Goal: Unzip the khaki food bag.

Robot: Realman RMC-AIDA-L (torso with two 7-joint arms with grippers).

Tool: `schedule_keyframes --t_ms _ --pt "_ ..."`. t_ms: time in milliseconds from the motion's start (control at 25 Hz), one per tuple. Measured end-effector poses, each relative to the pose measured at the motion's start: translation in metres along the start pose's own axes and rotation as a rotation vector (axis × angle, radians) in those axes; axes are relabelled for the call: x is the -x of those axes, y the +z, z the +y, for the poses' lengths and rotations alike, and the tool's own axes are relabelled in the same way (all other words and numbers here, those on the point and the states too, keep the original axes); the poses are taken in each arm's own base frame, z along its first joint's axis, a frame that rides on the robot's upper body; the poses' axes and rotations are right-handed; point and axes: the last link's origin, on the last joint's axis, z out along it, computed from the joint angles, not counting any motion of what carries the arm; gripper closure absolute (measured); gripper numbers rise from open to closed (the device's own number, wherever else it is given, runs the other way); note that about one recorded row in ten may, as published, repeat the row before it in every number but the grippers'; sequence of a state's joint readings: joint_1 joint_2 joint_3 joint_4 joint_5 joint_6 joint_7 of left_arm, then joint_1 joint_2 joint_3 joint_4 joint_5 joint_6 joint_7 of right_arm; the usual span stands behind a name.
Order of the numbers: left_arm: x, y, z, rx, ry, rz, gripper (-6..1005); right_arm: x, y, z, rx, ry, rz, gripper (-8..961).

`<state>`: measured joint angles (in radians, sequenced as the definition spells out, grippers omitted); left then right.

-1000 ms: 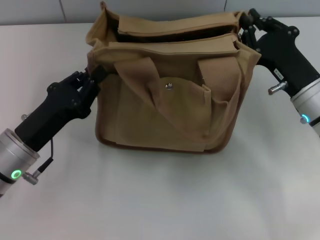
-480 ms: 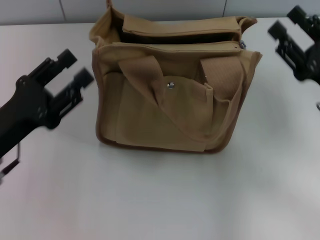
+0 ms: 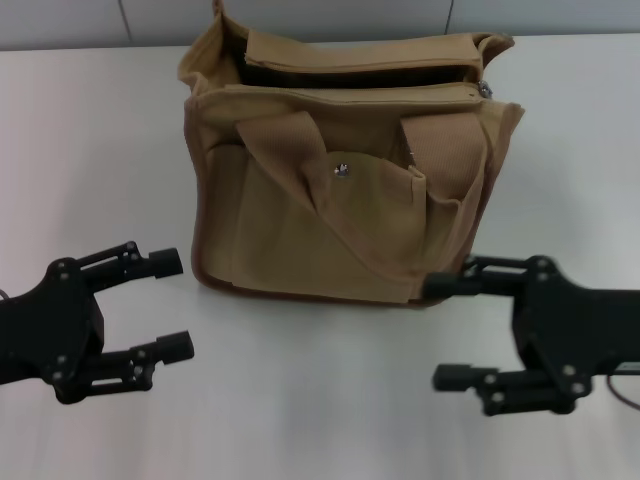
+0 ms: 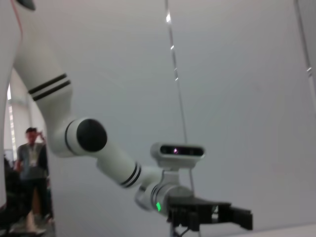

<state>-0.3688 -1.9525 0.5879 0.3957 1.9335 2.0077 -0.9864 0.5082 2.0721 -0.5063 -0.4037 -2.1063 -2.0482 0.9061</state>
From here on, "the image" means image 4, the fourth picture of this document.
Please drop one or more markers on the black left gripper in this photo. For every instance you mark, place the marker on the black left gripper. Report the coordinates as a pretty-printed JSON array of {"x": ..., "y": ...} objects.
[{"x": 192, "y": 209}]

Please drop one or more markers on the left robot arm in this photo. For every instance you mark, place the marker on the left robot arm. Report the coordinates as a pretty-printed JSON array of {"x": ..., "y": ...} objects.
[{"x": 111, "y": 158}]

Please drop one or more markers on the person in grey shirt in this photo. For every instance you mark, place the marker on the person in grey shirt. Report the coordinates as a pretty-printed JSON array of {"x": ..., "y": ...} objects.
[{"x": 30, "y": 168}]

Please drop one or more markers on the black background furniture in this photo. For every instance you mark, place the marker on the black background furniture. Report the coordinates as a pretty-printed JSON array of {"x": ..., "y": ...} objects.
[{"x": 11, "y": 197}]

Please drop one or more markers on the black robot head part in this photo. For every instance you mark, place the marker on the black robot head part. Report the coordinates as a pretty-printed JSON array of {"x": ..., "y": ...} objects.
[{"x": 27, "y": 3}]

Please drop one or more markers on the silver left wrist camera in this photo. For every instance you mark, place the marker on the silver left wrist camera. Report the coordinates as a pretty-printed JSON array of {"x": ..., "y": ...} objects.
[{"x": 177, "y": 160}]

